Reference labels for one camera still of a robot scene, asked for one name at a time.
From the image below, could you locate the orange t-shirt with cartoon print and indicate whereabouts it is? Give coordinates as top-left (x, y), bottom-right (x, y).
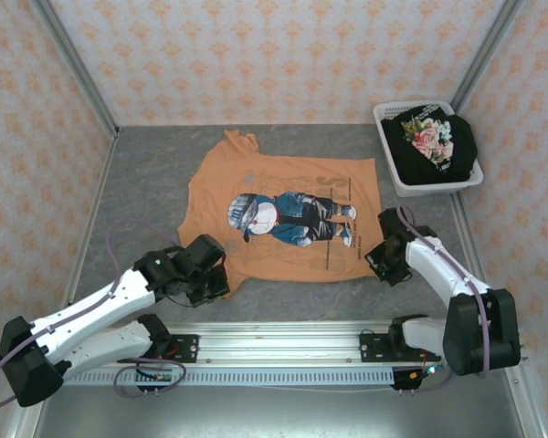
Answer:
top-left (176, 130), bottom-right (384, 300)

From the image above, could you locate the white plastic laundry basket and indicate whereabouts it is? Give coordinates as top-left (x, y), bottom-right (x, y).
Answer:
top-left (373, 99), bottom-right (485, 198)

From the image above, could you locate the black t-shirt with floral print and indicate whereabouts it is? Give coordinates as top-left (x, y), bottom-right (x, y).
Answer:
top-left (381, 103), bottom-right (480, 186)

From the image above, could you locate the small circuit board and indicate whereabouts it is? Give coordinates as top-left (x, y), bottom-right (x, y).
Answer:
top-left (136, 364), bottom-right (174, 383)
top-left (408, 362), bottom-right (453, 382)

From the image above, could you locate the brushed metal shelf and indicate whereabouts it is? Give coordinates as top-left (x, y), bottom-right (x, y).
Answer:
top-left (6, 382), bottom-right (547, 438)

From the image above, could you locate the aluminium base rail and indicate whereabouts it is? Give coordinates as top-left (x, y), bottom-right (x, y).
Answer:
top-left (63, 318), bottom-right (530, 371)

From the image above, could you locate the slotted grey cable duct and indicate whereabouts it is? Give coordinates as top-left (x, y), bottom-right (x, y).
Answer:
top-left (63, 368), bottom-right (396, 387)

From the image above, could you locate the aluminium corner post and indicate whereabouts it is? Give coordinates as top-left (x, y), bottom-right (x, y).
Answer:
top-left (30, 0), bottom-right (121, 139)
top-left (447, 0), bottom-right (525, 120)

